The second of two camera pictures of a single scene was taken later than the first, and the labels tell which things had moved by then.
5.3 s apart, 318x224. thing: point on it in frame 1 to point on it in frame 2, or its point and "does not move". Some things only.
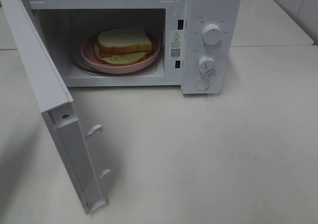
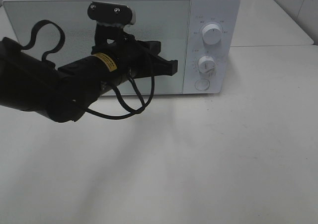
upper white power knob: x=212 y=34 does not move
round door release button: x=202 y=84 does not move
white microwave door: x=54 y=100 to x=161 y=19
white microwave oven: x=184 y=36 does not move
